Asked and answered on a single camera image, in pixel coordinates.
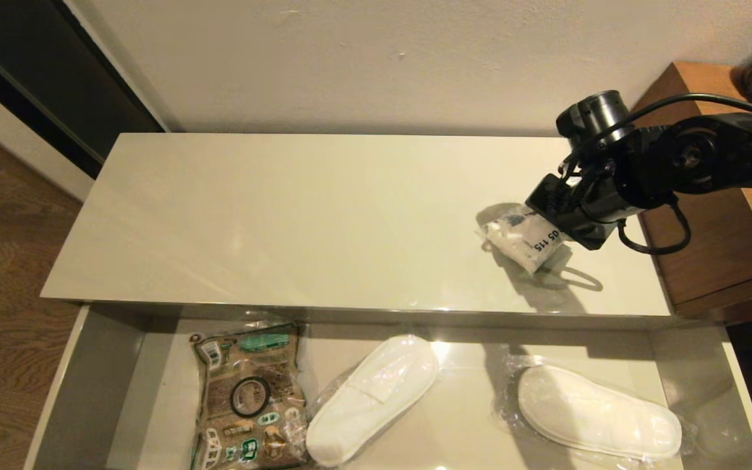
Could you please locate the white slipper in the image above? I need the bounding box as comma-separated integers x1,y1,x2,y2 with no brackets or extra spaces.
492,346,697,467
306,334,442,468

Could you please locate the brown wooden side cabinet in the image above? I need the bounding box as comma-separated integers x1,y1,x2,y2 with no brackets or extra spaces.
611,61,752,321

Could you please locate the black tape roll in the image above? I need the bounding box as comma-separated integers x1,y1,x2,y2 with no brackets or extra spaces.
229,377,271,418

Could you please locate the white tissue pack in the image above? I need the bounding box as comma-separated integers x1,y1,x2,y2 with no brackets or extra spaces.
477,204,569,275

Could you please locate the dark door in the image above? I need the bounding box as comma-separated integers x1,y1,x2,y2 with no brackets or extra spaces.
0,0,166,178

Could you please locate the brown snack bag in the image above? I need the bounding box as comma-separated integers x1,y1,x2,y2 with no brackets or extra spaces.
190,323,321,470

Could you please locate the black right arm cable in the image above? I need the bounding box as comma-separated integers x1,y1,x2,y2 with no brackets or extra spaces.
562,93,752,255

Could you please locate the beige drawer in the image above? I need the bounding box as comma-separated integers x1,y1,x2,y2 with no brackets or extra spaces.
23,304,752,470

